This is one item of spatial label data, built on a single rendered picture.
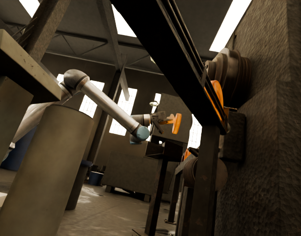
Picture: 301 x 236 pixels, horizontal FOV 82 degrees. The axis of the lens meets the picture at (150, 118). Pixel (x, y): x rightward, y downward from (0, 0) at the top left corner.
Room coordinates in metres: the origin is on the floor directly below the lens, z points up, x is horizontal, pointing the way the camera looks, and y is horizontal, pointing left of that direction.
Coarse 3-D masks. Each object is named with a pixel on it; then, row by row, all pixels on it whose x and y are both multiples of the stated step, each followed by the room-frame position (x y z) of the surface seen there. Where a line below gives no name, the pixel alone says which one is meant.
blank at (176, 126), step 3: (177, 114) 1.17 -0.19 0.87; (180, 114) 1.18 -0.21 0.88; (177, 117) 1.16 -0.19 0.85; (180, 117) 1.16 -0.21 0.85; (177, 120) 1.15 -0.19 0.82; (180, 120) 1.15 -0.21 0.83; (174, 123) 1.26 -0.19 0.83; (177, 123) 1.15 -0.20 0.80; (174, 126) 1.19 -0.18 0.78; (177, 126) 1.16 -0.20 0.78; (174, 129) 1.18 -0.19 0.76; (177, 129) 1.18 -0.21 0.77; (174, 132) 1.21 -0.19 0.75
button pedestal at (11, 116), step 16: (0, 32) 0.29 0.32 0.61; (0, 48) 0.29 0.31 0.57; (16, 48) 0.33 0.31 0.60; (0, 64) 0.33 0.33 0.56; (16, 64) 0.34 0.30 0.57; (32, 64) 0.38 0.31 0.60; (0, 80) 0.36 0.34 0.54; (16, 80) 0.39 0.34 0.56; (32, 80) 0.40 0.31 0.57; (48, 80) 0.45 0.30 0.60; (0, 96) 0.37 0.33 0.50; (16, 96) 0.41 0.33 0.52; (32, 96) 0.45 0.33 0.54; (48, 96) 0.49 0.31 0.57; (0, 112) 0.39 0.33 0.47; (16, 112) 0.43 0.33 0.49; (0, 128) 0.41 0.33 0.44; (16, 128) 0.45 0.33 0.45; (0, 144) 0.43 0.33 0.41; (0, 160) 0.45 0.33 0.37
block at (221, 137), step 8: (232, 112) 0.77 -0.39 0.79; (232, 120) 0.77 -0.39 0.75; (240, 120) 0.77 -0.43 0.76; (232, 128) 0.77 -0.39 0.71; (240, 128) 0.77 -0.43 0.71; (224, 136) 0.77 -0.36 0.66; (232, 136) 0.77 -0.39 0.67; (240, 136) 0.77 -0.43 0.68; (224, 144) 0.77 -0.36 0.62; (232, 144) 0.77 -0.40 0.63; (240, 144) 0.77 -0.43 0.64; (224, 152) 0.77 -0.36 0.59; (232, 152) 0.77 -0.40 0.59; (240, 152) 0.77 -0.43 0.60; (224, 160) 0.83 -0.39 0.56; (232, 160) 0.78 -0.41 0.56; (240, 160) 0.77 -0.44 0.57
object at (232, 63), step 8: (224, 48) 0.89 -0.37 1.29; (232, 56) 0.83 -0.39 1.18; (232, 64) 0.82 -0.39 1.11; (232, 72) 0.82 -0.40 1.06; (224, 80) 0.85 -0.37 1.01; (232, 80) 0.84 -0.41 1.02; (224, 88) 0.87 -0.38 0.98; (232, 88) 0.86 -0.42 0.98; (224, 96) 0.90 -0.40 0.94; (224, 104) 0.94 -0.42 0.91
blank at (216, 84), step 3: (213, 81) 0.50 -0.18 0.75; (216, 81) 0.51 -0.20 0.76; (213, 84) 0.50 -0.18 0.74; (216, 84) 0.52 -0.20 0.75; (219, 84) 0.54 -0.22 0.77; (204, 87) 0.51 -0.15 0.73; (213, 87) 0.50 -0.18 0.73; (216, 87) 0.52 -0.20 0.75; (219, 87) 0.54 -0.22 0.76; (216, 90) 0.52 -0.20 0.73; (219, 90) 0.55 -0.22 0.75; (207, 93) 0.49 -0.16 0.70; (216, 93) 0.54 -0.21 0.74; (219, 93) 0.55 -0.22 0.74; (219, 96) 0.56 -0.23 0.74; (222, 96) 0.59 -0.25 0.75; (210, 99) 0.49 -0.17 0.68; (219, 99) 0.57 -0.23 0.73; (222, 99) 0.59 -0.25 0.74; (222, 102) 0.59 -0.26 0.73; (213, 105) 0.51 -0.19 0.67; (222, 105) 0.59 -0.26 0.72; (216, 111) 0.54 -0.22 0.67; (219, 117) 0.57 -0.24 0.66
